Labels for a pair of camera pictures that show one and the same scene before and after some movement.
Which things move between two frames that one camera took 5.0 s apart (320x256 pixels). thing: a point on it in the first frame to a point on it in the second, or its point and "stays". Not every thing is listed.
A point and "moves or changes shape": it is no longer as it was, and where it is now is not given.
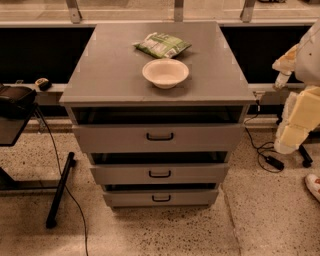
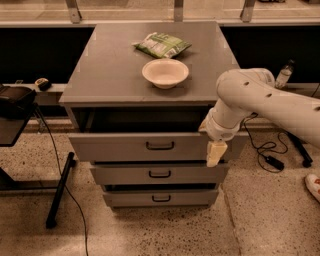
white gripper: x=309 y=65 to x=218 y=130
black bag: x=16 y=103 stays
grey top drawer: x=161 y=137 moves or changes shape
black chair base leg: x=305 y=156 stays
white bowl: x=165 y=73 stays
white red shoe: x=313 y=185 stays
